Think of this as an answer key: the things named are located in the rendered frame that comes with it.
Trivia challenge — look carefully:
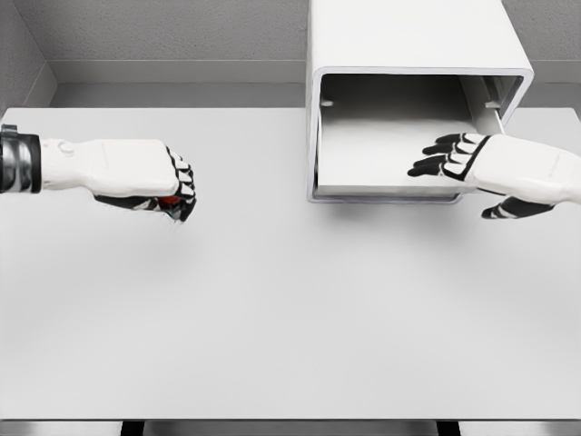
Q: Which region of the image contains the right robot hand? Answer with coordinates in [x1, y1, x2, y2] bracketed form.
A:
[407, 132, 569, 222]

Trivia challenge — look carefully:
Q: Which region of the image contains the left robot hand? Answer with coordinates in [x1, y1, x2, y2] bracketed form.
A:
[92, 137, 199, 223]

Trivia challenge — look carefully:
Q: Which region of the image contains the red load switch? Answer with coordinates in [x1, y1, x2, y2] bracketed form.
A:
[154, 194, 179, 222]

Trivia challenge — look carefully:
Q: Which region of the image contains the white tabletop storage cabinet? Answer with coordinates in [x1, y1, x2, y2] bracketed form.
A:
[306, 0, 535, 206]

